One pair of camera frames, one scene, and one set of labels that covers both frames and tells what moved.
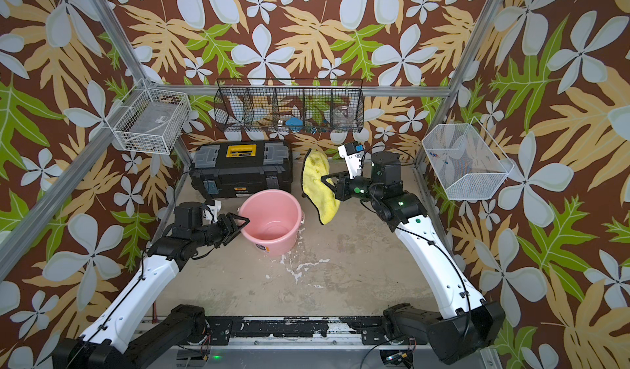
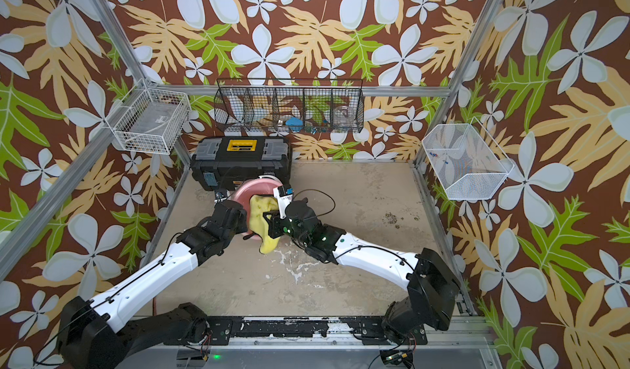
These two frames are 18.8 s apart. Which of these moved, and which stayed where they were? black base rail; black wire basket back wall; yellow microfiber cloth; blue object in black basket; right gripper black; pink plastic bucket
Moved: pink plastic bucket; right gripper black; yellow microfiber cloth
Stayed: blue object in black basket; black wire basket back wall; black base rail
